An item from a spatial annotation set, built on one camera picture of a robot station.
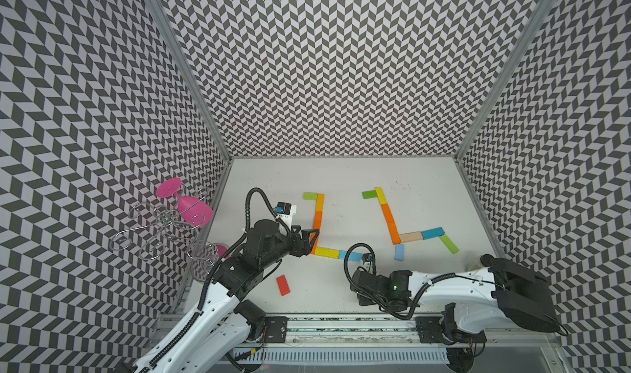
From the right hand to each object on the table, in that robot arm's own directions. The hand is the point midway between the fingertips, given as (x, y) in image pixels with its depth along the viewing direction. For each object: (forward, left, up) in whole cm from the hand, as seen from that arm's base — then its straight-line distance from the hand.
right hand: (363, 298), depth 80 cm
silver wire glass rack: (+20, +66, +13) cm, 70 cm away
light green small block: (+40, +19, +2) cm, 45 cm away
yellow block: (+41, -11, +1) cm, 43 cm away
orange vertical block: (+28, +16, +2) cm, 32 cm away
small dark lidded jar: (+9, -40, +8) cm, 42 cm away
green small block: (+41, -6, +2) cm, 41 cm away
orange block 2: (+21, -14, +1) cm, 26 cm away
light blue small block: (+16, -15, 0) cm, 22 cm away
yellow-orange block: (+38, +15, 0) cm, 41 cm away
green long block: (+19, -34, 0) cm, 39 cm away
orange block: (+30, -13, 0) cm, 33 cm away
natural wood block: (+21, -20, +2) cm, 29 cm away
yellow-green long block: (+15, +12, +2) cm, 19 cm away
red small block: (+4, +27, +2) cm, 27 cm away
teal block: (+22, -28, +3) cm, 35 cm away
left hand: (+13, +17, +21) cm, 30 cm away
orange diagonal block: (+17, +16, +2) cm, 24 cm away
